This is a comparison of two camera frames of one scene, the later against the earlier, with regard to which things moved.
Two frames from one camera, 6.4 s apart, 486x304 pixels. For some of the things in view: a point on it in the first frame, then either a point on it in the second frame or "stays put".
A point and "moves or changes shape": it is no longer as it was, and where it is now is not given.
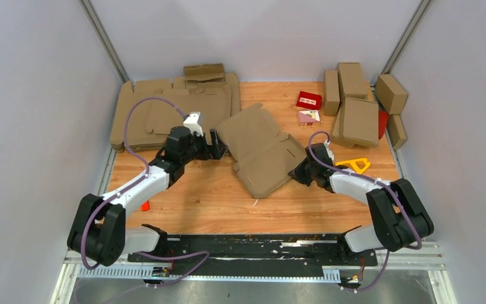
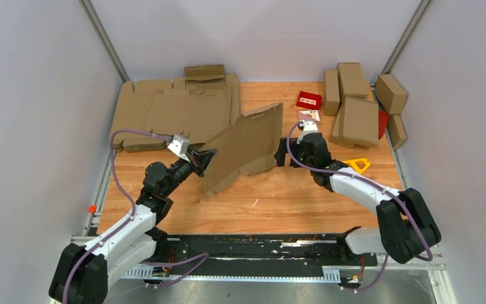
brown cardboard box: (264, 156) moves or changes shape
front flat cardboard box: (357, 123) stays put
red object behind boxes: (383, 121) stays put
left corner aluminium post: (93, 19) stays put
